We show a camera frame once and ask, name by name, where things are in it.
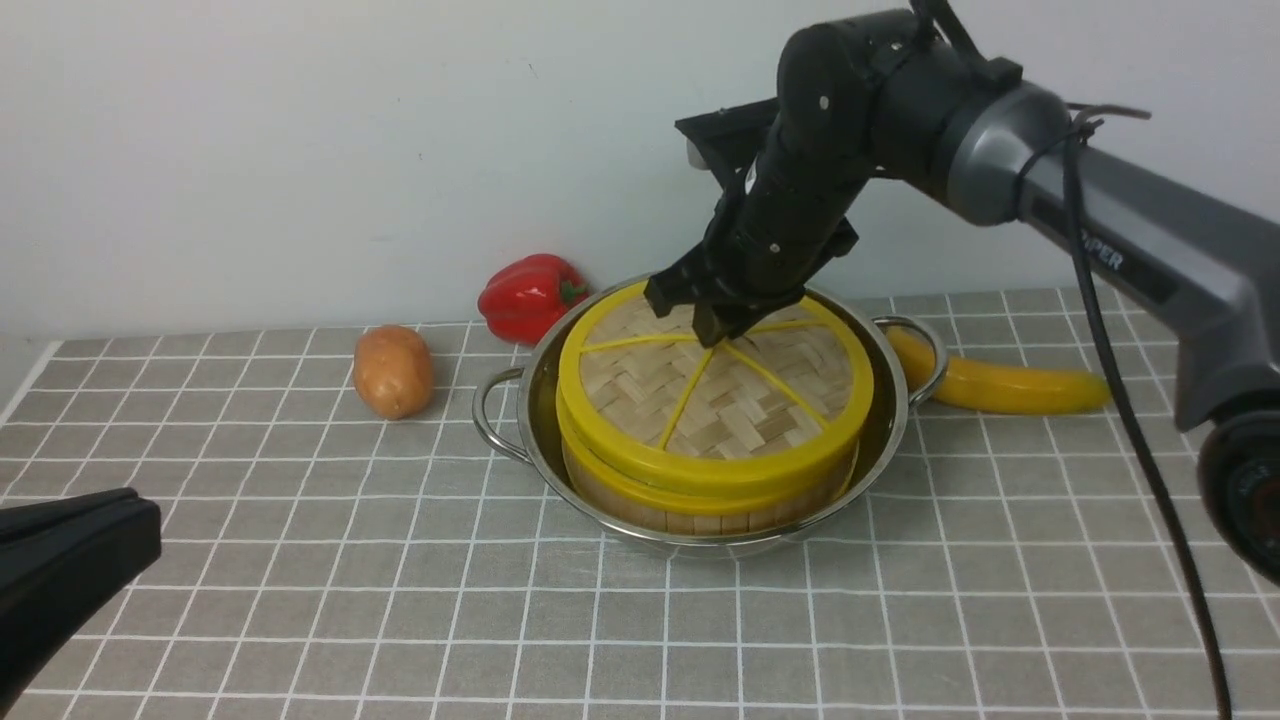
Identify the woven bamboo steamer lid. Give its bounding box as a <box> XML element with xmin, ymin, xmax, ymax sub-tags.
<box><xmin>557</xmin><ymin>282</ymin><xmax>876</xmax><ymax>514</ymax></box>

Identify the red bell pepper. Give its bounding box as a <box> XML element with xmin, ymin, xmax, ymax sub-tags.
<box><xmin>477</xmin><ymin>252</ymin><xmax>590</xmax><ymax>346</ymax></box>

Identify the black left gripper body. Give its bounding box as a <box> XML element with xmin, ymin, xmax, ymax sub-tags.
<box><xmin>1</xmin><ymin>488</ymin><xmax>163</xmax><ymax>714</ymax></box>

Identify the stainless steel two-handled pot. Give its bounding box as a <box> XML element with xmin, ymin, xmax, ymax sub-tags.
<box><xmin>471</xmin><ymin>277</ymin><xmax>948</xmax><ymax>561</ymax></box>

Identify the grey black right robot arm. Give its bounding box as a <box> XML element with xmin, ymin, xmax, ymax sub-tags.
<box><xmin>645</xmin><ymin>1</ymin><xmax>1279</xmax><ymax>582</ymax></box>

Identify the brown potato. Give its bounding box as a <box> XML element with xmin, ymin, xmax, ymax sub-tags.
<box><xmin>352</xmin><ymin>325</ymin><xmax>435</xmax><ymax>421</ymax></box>

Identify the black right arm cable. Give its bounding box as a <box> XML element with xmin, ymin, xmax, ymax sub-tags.
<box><xmin>1015</xmin><ymin>105</ymin><xmax>1233</xmax><ymax>720</ymax></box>

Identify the yellow banana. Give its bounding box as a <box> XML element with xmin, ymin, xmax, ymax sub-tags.
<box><xmin>929</xmin><ymin>356</ymin><xmax>1112</xmax><ymax>416</ymax></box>

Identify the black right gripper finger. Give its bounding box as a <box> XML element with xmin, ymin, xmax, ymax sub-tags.
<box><xmin>692</xmin><ymin>288</ymin><xmax>806</xmax><ymax>348</ymax></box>
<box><xmin>644</xmin><ymin>250</ymin><xmax>731</xmax><ymax>318</ymax></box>

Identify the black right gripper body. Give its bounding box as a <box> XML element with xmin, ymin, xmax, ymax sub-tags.
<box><xmin>700</xmin><ymin>150</ymin><xmax>861</xmax><ymax>301</ymax></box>

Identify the bamboo steamer basket yellow rim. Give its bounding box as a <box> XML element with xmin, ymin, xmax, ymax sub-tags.
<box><xmin>556</xmin><ymin>389</ymin><xmax>870</xmax><ymax>536</ymax></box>

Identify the grey checkered tablecloth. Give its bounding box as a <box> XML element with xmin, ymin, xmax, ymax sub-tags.
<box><xmin>1</xmin><ymin>322</ymin><xmax>1216</xmax><ymax>719</ymax></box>

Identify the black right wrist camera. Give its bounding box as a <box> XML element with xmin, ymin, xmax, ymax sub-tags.
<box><xmin>675</xmin><ymin>97</ymin><xmax>780</xmax><ymax>190</ymax></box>

